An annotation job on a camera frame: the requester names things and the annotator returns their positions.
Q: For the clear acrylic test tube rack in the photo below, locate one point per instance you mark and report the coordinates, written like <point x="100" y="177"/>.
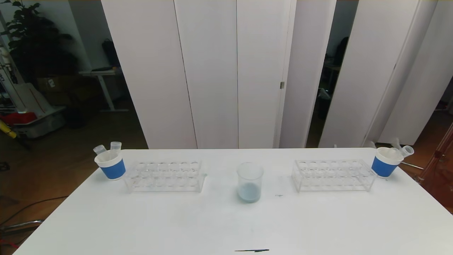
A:
<point x="329" y="179"/>
<point x="166" y="185"/>

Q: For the grey wheeled base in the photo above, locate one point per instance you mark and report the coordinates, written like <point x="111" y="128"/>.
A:
<point x="42" y="124"/>

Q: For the white folding partition screen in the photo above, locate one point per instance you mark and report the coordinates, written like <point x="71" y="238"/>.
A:
<point x="368" y="71"/>
<point x="424" y="88"/>
<point x="212" y="71"/>

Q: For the black bag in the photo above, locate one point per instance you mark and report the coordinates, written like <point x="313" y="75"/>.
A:
<point x="109" y="52"/>

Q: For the red flat case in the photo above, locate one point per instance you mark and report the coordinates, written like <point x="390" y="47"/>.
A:
<point x="17" y="118"/>

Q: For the brown cardboard box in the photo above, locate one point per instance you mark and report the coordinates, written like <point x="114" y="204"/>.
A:
<point x="53" y="84"/>

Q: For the red pigment test tube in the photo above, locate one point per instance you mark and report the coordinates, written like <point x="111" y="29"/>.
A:
<point x="393" y="151"/>
<point x="115" y="145"/>

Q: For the blue pigment test tube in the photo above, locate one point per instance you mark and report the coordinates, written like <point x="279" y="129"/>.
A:
<point x="99" y="149"/>

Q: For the chrome tripod leg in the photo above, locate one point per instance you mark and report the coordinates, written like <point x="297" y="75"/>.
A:
<point x="24" y="224"/>

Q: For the dark green potted plant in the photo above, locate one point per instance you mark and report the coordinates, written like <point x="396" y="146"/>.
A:
<point x="35" y="42"/>

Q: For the yellow pigment test tube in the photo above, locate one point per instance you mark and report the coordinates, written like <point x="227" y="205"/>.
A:
<point x="407" y="151"/>

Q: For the blue white paper cup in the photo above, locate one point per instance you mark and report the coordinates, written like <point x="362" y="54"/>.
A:
<point x="112" y="169"/>
<point x="384" y="167"/>

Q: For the white slanted board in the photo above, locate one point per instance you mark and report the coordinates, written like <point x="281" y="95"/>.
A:
<point x="32" y="98"/>

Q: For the chrome light stand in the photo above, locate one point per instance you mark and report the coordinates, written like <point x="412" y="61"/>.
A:
<point x="412" y="164"/>

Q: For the white office desk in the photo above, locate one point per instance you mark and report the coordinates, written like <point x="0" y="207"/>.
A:
<point x="102" y="72"/>

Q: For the clear plastic beaker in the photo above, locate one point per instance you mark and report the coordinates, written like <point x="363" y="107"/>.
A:
<point x="249" y="194"/>

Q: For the yellow black tool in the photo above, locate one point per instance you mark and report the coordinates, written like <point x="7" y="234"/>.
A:
<point x="7" y="129"/>

